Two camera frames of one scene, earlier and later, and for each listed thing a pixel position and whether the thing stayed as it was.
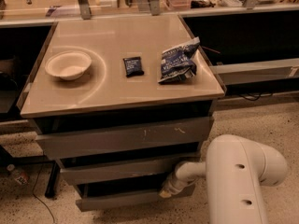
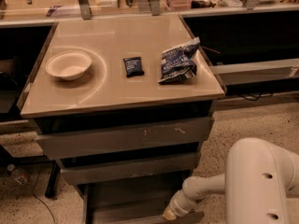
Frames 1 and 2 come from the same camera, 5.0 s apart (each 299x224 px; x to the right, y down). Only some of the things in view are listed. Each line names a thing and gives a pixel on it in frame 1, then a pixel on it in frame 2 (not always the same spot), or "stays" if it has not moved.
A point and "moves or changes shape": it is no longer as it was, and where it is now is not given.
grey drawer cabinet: [119, 102] stays
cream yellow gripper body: [173, 183] -> [176, 206]
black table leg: [49, 191] stays
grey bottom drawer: [128, 191] moves or changes shape
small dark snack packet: [133, 66] stays
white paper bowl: [68, 65] stays
